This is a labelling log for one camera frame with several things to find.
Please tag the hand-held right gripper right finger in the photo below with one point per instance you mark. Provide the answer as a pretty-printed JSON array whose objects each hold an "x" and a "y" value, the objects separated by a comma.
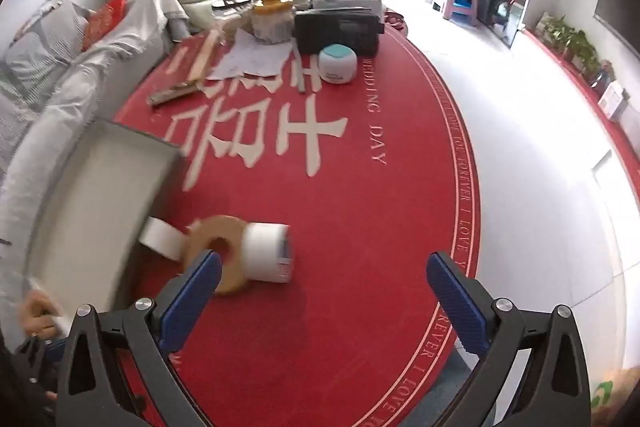
[{"x": 460, "y": 302}]

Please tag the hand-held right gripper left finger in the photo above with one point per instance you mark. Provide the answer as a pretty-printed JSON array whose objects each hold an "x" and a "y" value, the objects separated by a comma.
[{"x": 192, "y": 297}]

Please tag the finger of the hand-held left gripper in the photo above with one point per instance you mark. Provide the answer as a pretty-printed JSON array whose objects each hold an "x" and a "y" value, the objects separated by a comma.
[{"x": 50, "y": 347}]

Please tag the white tape roll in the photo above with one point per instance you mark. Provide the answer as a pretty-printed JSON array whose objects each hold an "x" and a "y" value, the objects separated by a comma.
[{"x": 157, "y": 237}]

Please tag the brown paper tape roll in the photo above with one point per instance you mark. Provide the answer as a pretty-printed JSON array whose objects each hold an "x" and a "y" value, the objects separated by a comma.
[{"x": 220, "y": 232}]

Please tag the white shallow cardboard box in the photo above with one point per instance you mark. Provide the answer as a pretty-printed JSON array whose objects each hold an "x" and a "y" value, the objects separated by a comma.
[{"x": 100, "y": 187}]

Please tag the person's left hand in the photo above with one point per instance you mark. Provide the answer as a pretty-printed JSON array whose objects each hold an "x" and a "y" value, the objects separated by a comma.
[{"x": 35, "y": 312}]

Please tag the person's right leg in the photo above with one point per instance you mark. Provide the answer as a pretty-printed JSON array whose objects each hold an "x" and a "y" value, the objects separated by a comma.
[{"x": 457, "y": 372}]

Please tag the round red rug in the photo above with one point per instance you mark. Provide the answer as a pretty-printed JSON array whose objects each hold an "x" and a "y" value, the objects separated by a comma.
[{"x": 350, "y": 257}]

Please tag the tan bag with green print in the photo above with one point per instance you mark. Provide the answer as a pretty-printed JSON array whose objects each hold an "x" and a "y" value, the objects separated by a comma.
[{"x": 617, "y": 399}]

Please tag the white covered sofa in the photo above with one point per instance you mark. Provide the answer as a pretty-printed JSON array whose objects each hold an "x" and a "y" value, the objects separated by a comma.
[{"x": 75, "y": 107}]

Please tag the white paper sheets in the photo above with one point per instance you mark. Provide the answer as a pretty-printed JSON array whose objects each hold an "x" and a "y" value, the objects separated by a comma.
[{"x": 260, "y": 59}]

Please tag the red cloth runner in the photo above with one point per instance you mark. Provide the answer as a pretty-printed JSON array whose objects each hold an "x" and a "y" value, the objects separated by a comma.
[{"x": 560, "y": 67}]

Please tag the white and teal round container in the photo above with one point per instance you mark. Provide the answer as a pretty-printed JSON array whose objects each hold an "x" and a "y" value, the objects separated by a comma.
[{"x": 338, "y": 64}]

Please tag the grey cloth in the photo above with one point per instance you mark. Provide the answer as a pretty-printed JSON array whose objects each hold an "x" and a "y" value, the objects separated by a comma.
[{"x": 179, "y": 28}]

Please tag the potted green plants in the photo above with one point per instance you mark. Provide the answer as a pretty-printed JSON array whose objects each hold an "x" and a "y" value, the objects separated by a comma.
[{"x": 570, "y": 42}]

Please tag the jar with yellow lid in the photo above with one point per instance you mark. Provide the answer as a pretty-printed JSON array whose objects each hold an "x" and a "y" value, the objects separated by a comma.
[{"x": 270, "y": 24}]

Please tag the grey striped cushion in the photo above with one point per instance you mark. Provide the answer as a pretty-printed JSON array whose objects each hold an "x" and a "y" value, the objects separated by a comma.
[{"x": 40, "y": 57}]

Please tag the white fringed throw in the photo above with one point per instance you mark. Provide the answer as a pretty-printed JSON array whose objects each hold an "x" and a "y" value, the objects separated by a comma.
[{"x": 155, "y": 12}]

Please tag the red patterned cushion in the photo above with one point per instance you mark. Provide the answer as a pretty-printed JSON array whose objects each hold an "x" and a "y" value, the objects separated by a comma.
[{"x": 105, "y": 22}]

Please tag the black case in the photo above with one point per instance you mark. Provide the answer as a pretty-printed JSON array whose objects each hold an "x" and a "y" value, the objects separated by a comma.
[{"x": 340, "y": 32}]

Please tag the purple plastic stool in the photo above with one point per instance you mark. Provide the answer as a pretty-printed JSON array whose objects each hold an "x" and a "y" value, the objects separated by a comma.
[{"x": 467, "y": 2}]

